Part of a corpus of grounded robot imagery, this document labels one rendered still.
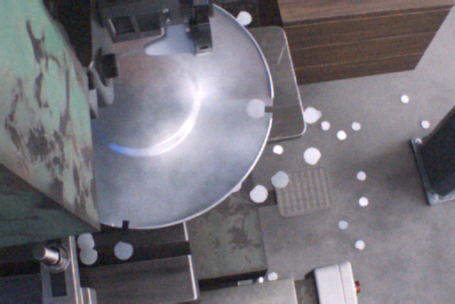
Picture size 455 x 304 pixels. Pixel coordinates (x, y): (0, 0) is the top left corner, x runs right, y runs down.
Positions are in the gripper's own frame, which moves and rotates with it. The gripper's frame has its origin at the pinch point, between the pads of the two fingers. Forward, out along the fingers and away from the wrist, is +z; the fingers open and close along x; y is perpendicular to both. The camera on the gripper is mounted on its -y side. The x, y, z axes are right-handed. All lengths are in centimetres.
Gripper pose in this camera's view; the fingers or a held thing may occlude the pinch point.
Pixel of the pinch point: (204, 41)
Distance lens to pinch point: 53.2
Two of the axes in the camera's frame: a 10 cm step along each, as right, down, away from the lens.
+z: 0.4, 3.0, 9.5
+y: -9.9, 1.6, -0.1
